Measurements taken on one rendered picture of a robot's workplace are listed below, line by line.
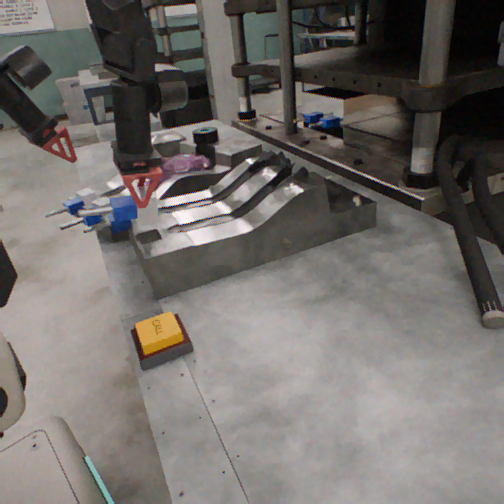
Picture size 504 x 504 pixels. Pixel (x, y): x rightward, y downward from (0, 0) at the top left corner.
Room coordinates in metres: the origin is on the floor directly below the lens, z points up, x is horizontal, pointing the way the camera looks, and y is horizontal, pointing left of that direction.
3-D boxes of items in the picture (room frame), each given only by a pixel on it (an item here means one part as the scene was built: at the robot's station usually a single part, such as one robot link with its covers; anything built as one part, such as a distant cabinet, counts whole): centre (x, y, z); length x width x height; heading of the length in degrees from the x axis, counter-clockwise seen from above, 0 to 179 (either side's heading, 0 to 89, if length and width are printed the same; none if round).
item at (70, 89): (7.05, 2.38, 0.49); 0.60 x 0.42 x 0.33; 104
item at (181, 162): (1.13, 0.21, 0.90); 0.26 x 0.18 x 0.08; 129
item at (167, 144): (1.58, 0.31, 0.84); 0.20 x 0.15 x 0.07; 111
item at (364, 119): (1.63, -0.55, 0.87); 0.50 x 0.27 x 0.17; 111
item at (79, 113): (7.05, 2.38, 0.16); 0.60 x 0.42 x 0.33; 104
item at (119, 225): (0.79, 0.28, 0.89); 0.13 x 0.05 x 0.05; 112
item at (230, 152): (1.14, 0.21, 0.86); 0.50 x 0.26 x 0.11; 129
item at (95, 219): (0.92, 0.38, 0.86); 0.13 x 0.05 x 0.05; 129
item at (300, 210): (0.83, 0.00, 0.87); 0.50 x 0.26 x 0.14; 111
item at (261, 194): (0.84, 0.02, 0.92); 0.35 x 0.16 x 0.09; 111
